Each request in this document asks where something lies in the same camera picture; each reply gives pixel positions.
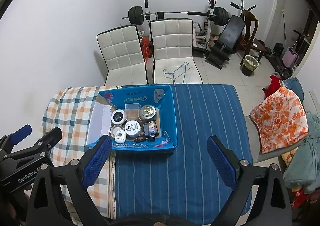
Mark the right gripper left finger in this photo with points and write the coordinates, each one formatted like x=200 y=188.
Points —
x=47 y=205

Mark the wire clothes hangers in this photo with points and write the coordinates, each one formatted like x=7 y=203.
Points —
x=179 y=74

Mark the blue cardboard box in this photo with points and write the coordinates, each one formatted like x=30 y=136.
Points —
x=160 y=96

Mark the white padded chair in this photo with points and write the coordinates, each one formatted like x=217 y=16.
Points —
x=172 y=41
x=121 y=50

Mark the orange white floral cloth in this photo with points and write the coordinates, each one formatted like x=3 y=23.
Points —
x=280 y=119

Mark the right white padded chair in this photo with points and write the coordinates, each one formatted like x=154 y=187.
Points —
x=172 y=41

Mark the brown wooden chair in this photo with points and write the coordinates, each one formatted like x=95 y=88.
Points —
x=250 y=42

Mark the white jar lid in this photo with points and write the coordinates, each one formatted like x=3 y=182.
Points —
x=114 y=129

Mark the white round cream jar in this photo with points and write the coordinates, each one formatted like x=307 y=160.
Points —
x=132 y=128

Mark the blue striped table cloth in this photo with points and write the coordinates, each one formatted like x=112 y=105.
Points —
x=184 y=182

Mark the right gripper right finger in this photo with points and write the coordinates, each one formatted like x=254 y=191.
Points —
x=271 y=205

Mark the barbell with black weights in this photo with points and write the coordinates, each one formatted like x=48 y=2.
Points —
x=136 y=15

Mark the white tin black lid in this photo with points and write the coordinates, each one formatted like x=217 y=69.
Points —
x=118 y=117

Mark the clear plastic cube box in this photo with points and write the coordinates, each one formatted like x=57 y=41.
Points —
x=132 y=112

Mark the round silver metal tin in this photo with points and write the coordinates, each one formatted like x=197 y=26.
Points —
x=147 y=113

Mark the person left hand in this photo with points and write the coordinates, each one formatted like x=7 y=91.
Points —
x=14 y=206

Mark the black weight bench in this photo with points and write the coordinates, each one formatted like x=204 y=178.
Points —
x=226 y=42

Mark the green waste bin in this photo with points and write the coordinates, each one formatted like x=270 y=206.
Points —
x=249 y=65

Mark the red plastic bag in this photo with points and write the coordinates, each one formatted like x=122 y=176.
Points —
x=146 y=48

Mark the white barbell rack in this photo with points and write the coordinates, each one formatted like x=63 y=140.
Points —
x=205 y=33

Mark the plaid orange blue cloth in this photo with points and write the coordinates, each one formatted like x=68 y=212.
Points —
x=71 y=110

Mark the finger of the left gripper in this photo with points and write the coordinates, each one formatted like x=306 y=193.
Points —
x=45 y=143
x=7 y=142

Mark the left white padded chair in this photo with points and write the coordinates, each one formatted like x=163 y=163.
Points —
x=121 y=50

